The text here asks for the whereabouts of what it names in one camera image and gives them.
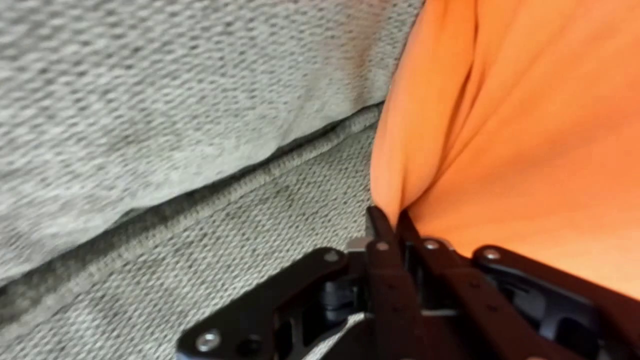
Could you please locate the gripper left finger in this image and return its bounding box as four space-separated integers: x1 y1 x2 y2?
176 206 420 360

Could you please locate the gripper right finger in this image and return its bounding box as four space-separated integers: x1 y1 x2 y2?
397 210 640 360

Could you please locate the orange cloth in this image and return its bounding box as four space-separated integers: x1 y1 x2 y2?
370 0 640 300

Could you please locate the grey fabric sofa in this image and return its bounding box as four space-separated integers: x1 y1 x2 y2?
0 0 426 360

